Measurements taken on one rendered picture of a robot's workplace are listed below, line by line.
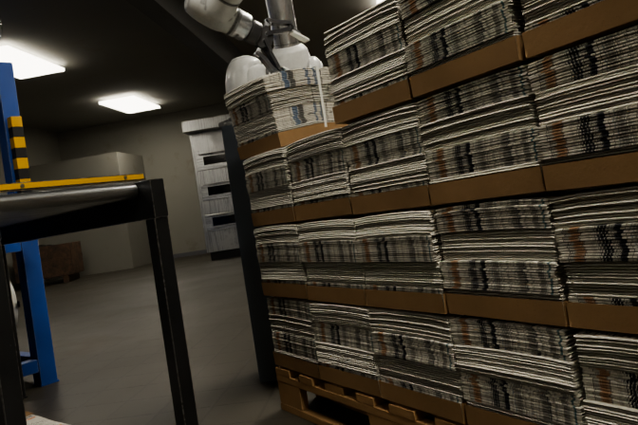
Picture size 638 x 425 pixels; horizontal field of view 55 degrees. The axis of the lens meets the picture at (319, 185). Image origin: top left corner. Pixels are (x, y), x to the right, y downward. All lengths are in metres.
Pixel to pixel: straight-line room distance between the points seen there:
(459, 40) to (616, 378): 0.65
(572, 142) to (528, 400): 0.49
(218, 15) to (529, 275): 1.24
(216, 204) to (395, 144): 8.58
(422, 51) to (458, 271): 0.45
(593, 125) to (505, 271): 0.32
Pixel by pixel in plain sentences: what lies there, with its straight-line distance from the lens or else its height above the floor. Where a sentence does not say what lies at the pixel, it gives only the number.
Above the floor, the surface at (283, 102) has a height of 0.96.
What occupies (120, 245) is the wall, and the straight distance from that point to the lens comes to 11.70.
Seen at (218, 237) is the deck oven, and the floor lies 0.35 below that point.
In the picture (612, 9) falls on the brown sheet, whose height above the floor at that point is 0.86.
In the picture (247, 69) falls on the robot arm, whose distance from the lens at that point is 2.45.
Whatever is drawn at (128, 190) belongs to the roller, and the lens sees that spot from 1.97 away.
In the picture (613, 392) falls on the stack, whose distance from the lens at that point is 1.13.
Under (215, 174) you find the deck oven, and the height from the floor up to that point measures 1.36.
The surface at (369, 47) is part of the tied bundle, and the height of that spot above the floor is 0.98.
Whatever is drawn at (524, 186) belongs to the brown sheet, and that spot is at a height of 0.62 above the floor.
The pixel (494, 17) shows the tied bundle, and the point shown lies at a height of 0.92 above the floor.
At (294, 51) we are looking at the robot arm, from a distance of 2.40.
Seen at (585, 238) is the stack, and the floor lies 0.53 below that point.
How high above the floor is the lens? 0.65
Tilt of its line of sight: 2 degrees up
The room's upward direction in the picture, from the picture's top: 9 degrees counter-clockwise
